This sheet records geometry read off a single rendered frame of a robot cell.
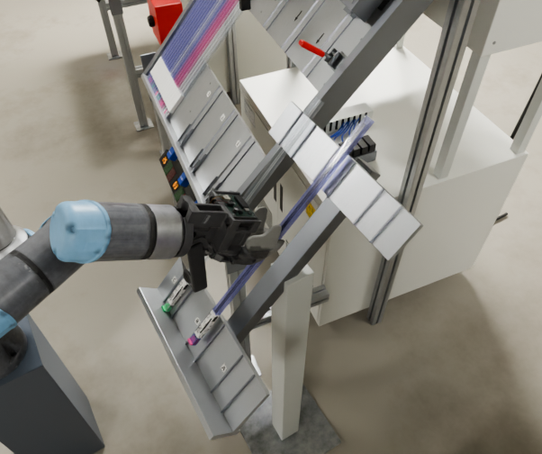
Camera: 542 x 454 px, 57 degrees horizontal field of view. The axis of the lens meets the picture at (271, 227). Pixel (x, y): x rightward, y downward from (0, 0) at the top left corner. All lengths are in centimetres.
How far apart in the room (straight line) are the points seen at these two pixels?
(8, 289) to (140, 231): 17
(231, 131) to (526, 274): 137
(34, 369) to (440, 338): 130
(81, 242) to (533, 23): 105
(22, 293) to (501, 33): 105
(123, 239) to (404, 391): 130
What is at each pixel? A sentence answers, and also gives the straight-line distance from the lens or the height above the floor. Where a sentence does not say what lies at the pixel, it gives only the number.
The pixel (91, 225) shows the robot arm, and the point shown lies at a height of 115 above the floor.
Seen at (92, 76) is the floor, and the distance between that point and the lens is 317.
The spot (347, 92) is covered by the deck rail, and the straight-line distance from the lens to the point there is 107.
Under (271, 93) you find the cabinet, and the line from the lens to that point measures 174.
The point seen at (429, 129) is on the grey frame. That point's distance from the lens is 122.
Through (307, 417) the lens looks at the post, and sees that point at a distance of 168.
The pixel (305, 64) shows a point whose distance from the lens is 113.
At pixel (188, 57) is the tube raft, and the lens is 150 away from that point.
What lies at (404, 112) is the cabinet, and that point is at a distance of 170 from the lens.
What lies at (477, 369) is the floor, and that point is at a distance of 188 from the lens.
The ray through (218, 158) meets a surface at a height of 78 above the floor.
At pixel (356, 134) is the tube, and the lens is 78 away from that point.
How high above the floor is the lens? 159
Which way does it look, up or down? 49 degrees down
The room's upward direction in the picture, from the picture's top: straight up
